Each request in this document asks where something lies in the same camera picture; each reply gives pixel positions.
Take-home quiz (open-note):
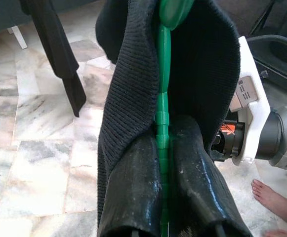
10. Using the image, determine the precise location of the black garment red collar band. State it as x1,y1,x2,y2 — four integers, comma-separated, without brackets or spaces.
19,0,87,118

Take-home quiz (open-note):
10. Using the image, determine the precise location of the bare human foot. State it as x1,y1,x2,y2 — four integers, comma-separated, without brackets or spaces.
264,228,287,237
250,179,287,229

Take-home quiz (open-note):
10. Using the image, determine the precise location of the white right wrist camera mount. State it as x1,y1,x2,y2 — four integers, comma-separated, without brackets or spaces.
228,36,274,171

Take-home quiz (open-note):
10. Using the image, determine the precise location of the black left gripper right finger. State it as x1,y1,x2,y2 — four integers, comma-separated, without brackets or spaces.
169,115,254,237

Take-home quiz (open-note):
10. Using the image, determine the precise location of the green plastic clothes hanger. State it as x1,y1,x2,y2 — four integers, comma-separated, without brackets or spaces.
155,0,195,237

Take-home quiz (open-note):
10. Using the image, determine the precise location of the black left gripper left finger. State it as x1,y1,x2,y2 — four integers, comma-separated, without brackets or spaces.
102,137,165,237

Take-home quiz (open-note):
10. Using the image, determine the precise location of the black folding chair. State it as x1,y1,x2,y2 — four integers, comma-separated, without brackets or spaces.
246,0,287,87

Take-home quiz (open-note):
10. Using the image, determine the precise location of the black sweatshirt ribbed collar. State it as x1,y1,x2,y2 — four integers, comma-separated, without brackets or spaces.
95,0,241,237

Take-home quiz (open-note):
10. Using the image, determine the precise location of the black low tv console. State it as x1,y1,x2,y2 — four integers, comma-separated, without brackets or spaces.
0,0,32,49

